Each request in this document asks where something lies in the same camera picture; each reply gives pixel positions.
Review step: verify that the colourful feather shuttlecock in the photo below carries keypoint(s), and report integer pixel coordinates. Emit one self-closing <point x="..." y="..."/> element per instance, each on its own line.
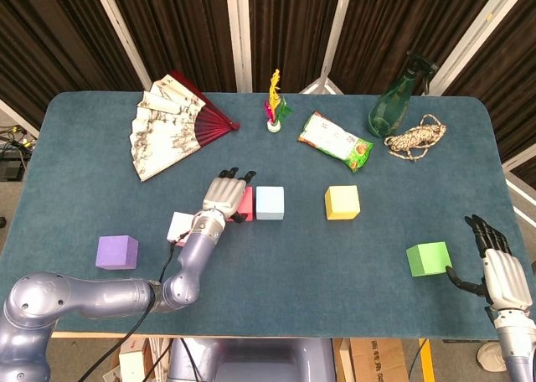
<point x="274" y="105"/>

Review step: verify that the white round floor object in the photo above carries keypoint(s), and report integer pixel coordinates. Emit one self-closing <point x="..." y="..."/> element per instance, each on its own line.
<point x="492" y="357"/>

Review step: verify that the teal felt table mat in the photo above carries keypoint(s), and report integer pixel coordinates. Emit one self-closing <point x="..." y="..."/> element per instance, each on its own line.
<point x="268" y="281"/>

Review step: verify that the purple foam cube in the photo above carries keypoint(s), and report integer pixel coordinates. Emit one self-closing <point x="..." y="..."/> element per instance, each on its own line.
<point x="115" y="252"/>

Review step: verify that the pink foam cube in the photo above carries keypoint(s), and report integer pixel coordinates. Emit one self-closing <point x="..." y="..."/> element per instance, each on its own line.
<point x="178" y="227"/>

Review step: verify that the red foam cube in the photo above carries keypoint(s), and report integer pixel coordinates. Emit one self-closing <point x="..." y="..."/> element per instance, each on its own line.
<point x="248" y="206"/>

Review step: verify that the painted paper folding fan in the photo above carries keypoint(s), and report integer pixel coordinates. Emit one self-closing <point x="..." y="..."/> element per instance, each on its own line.
<point x="163" y="135"/>

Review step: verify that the green foam cube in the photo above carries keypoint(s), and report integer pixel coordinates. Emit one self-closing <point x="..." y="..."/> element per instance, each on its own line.
<point x="429" y="258"/>

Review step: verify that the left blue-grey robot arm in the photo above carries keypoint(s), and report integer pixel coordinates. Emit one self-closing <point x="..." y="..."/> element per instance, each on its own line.
<point x="84" y="298"/>

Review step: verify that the light blue foam cube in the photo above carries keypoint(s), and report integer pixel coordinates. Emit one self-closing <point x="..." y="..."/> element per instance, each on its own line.
<point x="270" y="202"/>

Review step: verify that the white cardboard box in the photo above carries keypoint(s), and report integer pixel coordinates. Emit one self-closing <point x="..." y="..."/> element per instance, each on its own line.
<point x="132" y="365"/>

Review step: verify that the blue-grey robot torso base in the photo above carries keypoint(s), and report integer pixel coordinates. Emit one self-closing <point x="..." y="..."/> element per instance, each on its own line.
<point x="259" y="361"/>

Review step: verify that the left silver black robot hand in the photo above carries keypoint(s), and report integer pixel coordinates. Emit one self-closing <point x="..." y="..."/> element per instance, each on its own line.
<point x="224" y="193"/>

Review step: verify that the green white snack bag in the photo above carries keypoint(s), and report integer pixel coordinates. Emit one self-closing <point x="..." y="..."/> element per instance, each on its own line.
<point x="331" y="139"/>

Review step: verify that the dark brown curtain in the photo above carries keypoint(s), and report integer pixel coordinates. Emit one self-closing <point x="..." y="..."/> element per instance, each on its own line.
<point x="188" y="22"/>

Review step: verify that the yellow foam cube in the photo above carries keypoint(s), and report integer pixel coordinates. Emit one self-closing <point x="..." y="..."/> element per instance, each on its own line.
<point x="343" y="204"/>

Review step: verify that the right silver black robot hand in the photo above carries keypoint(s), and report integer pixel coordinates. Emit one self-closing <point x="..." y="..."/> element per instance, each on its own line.
<point x="504" y="281"/>

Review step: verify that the green plastic spray bottle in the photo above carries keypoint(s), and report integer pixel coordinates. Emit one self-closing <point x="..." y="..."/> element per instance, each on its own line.
<point x="387" y="109"/>

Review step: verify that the white partition frame post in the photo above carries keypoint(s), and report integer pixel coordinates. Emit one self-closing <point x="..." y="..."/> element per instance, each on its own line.
<point x="239" y="34"/>
<point x="469" y="38"/>
<point x="19" y="120"/>
<point x="121" y="30"/>
<point x="335" y="34"/>
<point x="521" y="193"/>

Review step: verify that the brown cardboard box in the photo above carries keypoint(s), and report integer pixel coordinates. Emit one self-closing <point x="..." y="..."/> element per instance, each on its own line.
<point x="377" y="361"/>

